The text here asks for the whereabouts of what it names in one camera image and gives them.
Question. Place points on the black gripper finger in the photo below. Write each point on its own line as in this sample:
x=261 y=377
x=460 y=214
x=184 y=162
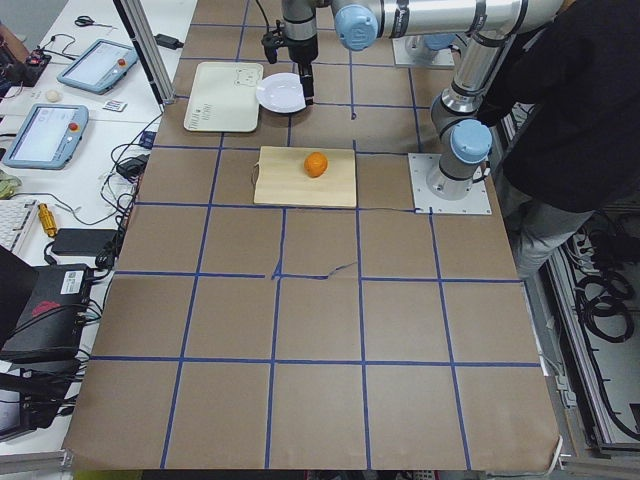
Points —
x=306 y=80

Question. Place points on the white round plate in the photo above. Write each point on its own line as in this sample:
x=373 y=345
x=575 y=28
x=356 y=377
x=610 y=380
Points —
x=281 y=93

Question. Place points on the orange fruit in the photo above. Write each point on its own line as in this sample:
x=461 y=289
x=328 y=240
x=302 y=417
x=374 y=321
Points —
x=315 y=164

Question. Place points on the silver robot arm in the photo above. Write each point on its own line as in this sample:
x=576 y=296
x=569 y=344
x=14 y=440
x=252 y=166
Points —
x=489 y=25
x=358 y=24

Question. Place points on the cream tray with bear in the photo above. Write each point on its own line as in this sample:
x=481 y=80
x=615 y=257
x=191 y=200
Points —
x=223 y=97

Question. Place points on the wooden cutting board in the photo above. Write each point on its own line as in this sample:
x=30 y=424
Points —
x=282 y=179

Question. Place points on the black power adapter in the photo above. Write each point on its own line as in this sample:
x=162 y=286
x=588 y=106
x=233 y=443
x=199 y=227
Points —
x=168 y=42

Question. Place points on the small printed card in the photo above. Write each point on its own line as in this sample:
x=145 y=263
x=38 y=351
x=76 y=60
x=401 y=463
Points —
x=115 y=106

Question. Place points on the far blue teach pendant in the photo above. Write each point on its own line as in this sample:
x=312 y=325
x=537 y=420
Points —
x=100 y=67

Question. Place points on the blue teach pendant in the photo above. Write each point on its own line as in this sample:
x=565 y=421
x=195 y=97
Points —
x=100 y=67
x=48 y=137

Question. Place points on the black scissors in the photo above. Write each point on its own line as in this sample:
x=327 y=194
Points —
x=84 y=21

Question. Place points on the person in black top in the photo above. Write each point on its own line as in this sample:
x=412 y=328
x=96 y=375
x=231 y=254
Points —
x=579 y=148

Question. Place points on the near blue teach pendant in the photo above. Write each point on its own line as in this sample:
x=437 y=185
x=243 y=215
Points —
x=48 y=137

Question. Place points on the black flat power brick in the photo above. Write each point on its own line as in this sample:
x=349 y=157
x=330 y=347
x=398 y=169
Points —
x=82 y=242

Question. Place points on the gold metal cylinder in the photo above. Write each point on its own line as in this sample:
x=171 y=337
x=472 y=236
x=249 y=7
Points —
x=47 y=220

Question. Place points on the white keyboard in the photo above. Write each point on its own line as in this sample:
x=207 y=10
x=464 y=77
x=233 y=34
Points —
x=17 y=217

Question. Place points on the black electronics box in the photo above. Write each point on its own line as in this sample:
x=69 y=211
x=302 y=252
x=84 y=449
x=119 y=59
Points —
x=48 y=327

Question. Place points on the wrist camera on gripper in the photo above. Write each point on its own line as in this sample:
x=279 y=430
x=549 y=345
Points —
x=271 y=42

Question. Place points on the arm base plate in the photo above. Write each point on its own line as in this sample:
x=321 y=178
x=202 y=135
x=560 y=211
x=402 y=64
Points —
x=435 y=193
x=432 y=51

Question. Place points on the aluminium frame post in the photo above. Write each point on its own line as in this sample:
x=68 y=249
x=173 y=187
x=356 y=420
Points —
x=134 y=19

